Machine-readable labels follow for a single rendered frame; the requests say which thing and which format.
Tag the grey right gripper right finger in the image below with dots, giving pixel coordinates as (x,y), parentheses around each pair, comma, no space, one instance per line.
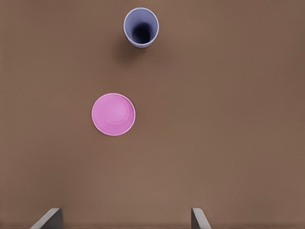
(199,220)

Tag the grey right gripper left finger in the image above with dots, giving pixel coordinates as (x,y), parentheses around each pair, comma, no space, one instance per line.
(48,220)

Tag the pink bowl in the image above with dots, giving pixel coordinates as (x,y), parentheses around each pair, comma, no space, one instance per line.
(113,114)

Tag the blue cup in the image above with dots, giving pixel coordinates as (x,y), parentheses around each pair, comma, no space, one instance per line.
(141,27)

